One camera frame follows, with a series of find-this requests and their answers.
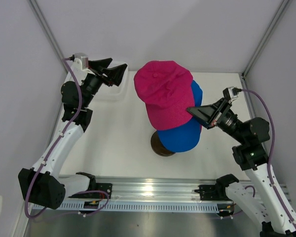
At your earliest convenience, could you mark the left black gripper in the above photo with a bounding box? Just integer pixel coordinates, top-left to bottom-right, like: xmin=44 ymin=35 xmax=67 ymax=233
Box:
xmin=80 ymin=58 xmax=127 ymax=108

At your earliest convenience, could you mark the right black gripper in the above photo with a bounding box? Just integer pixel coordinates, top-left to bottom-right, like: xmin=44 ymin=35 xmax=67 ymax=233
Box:
xmin=185 ymin=97 xmax=247 ymax=144

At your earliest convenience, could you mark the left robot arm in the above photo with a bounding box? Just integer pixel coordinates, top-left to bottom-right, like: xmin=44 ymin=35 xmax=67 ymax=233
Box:
xmin=18 ymin=55 xmax=128 ymax=209

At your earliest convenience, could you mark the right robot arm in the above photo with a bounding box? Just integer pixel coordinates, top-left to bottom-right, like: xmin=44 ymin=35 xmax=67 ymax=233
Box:
xmin=187 ymin=98 xmax=296 ymax=237

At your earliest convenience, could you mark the white plastic basket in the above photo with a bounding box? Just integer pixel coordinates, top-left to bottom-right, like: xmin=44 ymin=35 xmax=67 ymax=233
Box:
xmin=71 ymin=59 xmax=129 ymax=102

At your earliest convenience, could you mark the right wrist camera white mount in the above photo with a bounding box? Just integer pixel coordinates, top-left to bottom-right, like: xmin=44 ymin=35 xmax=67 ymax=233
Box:
xmin=222 ymin=86 xmax=242 ymax=104

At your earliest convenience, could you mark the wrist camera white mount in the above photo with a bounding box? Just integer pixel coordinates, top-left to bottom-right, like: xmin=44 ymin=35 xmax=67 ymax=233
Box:
xmin=222 ymin=86 xmax=242 ymax=104
xmin=69 ymin=52 xmax=92 ymax=74

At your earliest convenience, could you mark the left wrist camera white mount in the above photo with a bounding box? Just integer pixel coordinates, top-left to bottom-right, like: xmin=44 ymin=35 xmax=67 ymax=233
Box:
xmin=69 ymin=52 xmax=92 ymax=74

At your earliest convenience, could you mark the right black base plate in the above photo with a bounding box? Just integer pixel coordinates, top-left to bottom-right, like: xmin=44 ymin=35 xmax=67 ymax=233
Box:
xmin=194 ymin=184 xmax=228 ymax=201

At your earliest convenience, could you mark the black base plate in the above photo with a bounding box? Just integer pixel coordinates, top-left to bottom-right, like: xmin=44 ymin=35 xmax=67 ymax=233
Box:
xmin=194 ymin=184 xmax=228 ymax=201
xmin=69 ymin=183 xmax=112 ymax=199

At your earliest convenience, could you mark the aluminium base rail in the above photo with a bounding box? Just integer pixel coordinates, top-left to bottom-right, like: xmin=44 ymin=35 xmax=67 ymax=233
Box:
xmin=56 ymin=175 xmax=291 ymax=203

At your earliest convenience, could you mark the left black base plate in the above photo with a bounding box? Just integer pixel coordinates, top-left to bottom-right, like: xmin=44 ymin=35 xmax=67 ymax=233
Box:
xmin=69 ymin=183 xmax=112 ymax=199

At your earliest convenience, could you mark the white slotted cable duct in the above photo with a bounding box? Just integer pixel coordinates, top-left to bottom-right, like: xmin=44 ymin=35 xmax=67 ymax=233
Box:
xmin=33 ymin=201 xmax=234 ymax=213

